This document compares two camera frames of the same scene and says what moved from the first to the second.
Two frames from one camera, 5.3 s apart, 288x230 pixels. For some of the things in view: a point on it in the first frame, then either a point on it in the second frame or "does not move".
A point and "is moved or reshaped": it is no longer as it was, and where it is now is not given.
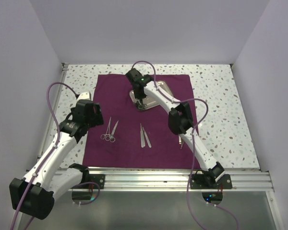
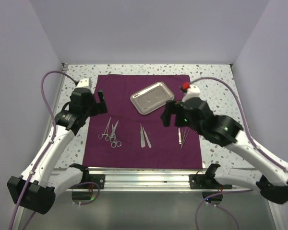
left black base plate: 98,178 does not move
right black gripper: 138,96 -> 172,107
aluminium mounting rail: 178,180 does not move
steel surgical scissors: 112,139 is moved or reshaped
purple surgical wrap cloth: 130,138 does not move
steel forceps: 107,136 does not move
